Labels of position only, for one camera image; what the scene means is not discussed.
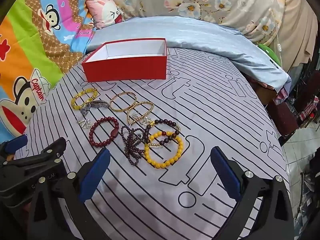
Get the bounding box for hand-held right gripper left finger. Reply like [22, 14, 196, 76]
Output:
[26, 148, 112, 240]

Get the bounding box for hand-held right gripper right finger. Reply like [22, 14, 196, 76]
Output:
[210, 146, 295, 240]

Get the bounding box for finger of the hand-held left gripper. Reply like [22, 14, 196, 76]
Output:
[0, 134, 28, 160]
[0, 137, 67, 178]

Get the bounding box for dark red bead bracelet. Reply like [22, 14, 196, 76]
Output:
[89, 116, 120, 148]

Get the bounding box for purple garnet bead strand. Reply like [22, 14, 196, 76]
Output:
[120, 124, 152, 167]

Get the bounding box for translucent yellow bead bracelet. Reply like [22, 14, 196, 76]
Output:
[71, 88, 98, 110]

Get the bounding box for opaque yellow bead bracelet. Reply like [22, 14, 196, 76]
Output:
[144, 131, 184, 170]

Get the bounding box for silver wristwatch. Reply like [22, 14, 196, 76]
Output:
[80, 99, 110, 117]

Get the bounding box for dark bead bracelet gold accents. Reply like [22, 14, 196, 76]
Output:
[147, 119, 181, 147]

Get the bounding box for red cardboard box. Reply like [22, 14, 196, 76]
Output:
[82, 38, 167, 82]

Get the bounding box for gold bangle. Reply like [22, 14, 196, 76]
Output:
[109, 92, 138, 112]

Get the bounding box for silver pendant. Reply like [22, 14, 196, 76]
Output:
[140, 116, 153, 128]

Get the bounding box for dark brown cabinet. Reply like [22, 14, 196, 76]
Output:
[266, 100, 299, 138]

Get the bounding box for cartoon monkey blanket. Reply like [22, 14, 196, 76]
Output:
[0, 0, 105, 143]

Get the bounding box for plaid cloth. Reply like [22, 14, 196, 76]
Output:
[299, 100, 318, 128]

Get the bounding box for green plush item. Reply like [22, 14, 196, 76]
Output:
[257, 44, 282, 68]

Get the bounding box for light blue pillow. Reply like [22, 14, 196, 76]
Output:
[86, 16, 292, 90]

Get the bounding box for pink rabbit pillow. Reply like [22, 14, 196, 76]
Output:
[85, 0, 125, 29]

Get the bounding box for beige curtain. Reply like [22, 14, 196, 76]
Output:
[277, 0, 318, 73]

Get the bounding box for small silver charm bracelet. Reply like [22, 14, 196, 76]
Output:
[76, 116, 92, 130]

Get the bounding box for white cable with switch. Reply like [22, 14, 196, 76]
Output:
[269, 7, 284, 65]

